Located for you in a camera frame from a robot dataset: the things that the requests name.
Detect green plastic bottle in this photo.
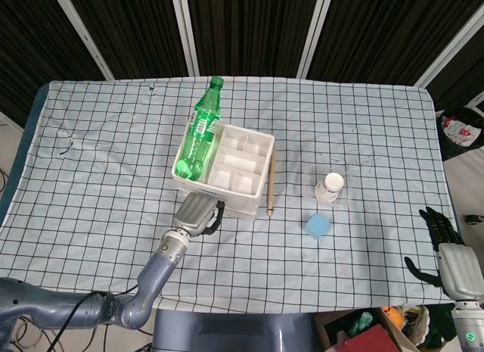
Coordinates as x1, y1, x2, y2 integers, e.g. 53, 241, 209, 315
174, 76, 225, 182

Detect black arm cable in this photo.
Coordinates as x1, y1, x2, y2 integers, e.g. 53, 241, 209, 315
45, 283, 141, 352

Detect brown cardboard box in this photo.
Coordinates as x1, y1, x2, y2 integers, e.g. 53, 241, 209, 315
313, 306, 417, 352

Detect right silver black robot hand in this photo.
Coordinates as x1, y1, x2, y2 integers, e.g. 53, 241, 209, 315
403, 206, 484, 302

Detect white divided tray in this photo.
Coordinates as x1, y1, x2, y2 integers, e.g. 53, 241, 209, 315
172, 124, 276, 220

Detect white plastic bag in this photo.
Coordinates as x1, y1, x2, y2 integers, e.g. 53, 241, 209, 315
400, 304, 431, 345

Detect wooden stick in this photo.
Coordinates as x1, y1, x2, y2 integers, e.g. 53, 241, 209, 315
265, 143, 278, 219

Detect clear plastic tray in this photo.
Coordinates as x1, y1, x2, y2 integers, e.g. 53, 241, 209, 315
302, 166, 352, 211

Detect white partition post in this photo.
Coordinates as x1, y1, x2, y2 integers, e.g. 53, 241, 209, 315
48, 0, 114, 80
414, 0, 484, 89
169, 0, 200, 77
297, 0, 336, 79

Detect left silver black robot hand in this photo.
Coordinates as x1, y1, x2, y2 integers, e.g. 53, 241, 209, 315
172, 192, 227, 238

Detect black trash bag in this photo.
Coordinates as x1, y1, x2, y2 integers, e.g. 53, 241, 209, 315
434, 106, 484, 163

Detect black floor cables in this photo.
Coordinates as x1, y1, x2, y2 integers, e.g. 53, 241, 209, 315
0, 313, 156, 352

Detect grey-blue robot torso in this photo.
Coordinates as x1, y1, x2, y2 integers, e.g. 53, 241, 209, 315
153, 308, 330, 352

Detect black grid checkered tablecloth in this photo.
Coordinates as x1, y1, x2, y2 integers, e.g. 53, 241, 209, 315
0, 77, 464, 315

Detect white paper cup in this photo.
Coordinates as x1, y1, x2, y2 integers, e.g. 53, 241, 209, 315
314, 172, 346, 204

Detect large blue foam cube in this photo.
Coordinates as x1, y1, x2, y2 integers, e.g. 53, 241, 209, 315
304, 212, 330, 240

